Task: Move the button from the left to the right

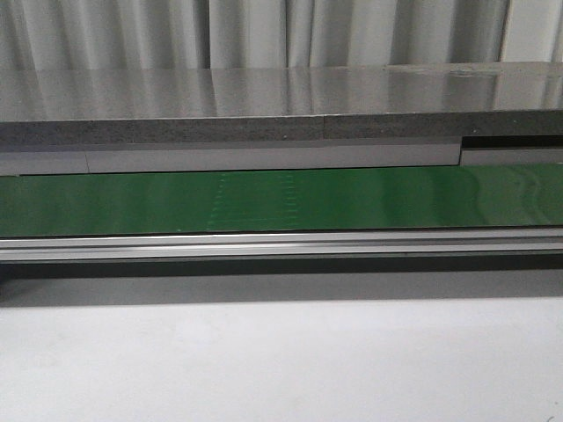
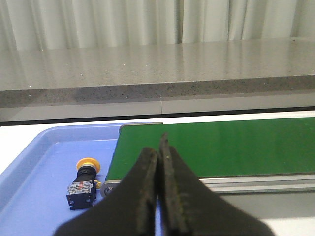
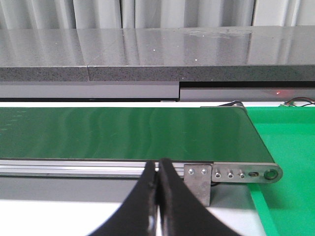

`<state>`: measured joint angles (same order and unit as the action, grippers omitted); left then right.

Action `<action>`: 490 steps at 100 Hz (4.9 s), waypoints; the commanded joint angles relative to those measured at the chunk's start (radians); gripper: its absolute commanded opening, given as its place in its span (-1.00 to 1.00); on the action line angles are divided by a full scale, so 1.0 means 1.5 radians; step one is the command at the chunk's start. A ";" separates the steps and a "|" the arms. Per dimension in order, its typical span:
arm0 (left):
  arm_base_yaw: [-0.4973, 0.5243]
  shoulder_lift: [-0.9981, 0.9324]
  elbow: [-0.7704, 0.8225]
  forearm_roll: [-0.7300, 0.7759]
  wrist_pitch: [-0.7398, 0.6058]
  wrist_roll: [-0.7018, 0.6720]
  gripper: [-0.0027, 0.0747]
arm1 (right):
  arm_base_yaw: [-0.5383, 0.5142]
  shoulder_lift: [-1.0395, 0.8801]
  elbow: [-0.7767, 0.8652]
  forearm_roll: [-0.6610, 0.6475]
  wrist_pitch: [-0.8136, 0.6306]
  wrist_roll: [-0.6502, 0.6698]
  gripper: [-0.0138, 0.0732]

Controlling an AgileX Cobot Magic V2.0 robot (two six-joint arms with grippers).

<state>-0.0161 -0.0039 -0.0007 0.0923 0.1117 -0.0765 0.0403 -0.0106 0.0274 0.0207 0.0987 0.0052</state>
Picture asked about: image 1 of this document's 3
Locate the green conveyor belt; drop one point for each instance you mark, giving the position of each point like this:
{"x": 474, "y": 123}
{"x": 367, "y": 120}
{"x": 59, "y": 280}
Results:
{"x": 298, "y": 200}

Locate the grey conveyor rear guide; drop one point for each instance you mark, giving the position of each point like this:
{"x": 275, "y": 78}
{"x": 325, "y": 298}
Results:
{"x": 282, "y": 155}

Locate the white pleated curtain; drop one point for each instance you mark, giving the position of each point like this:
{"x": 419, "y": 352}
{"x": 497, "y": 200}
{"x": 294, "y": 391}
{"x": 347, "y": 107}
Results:
{"x": 40, "y": 35}

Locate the aluminium conveyor front rail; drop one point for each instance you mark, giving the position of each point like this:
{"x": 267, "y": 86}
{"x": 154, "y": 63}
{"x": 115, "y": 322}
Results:
{"x": 281, "y": 244}

